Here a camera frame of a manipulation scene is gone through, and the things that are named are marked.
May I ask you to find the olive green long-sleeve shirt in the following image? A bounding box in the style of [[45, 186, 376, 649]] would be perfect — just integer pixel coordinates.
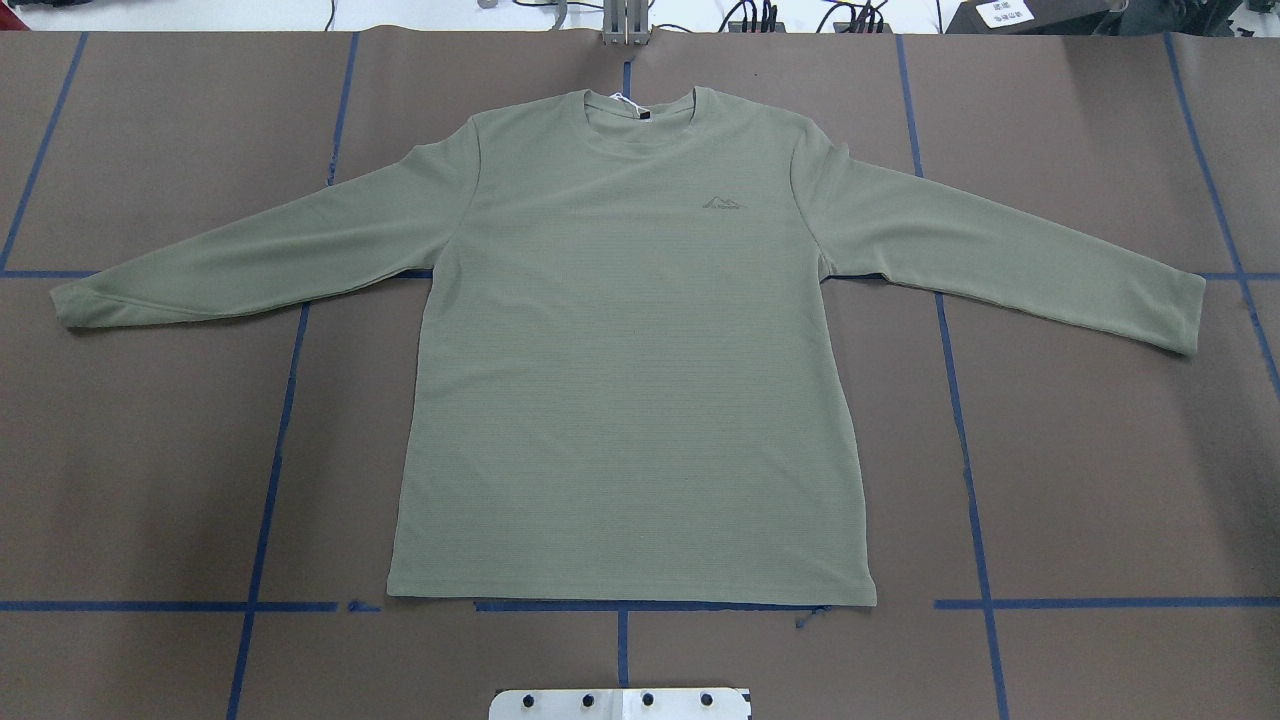
[[50, 87, 1206, 607]]

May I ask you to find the aluminium frame post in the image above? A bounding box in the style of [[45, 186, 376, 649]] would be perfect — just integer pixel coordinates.
[[598, 0, 652, 47]]

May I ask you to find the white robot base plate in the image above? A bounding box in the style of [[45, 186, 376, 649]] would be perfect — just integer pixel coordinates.
[[488, 687, 753, 719]]

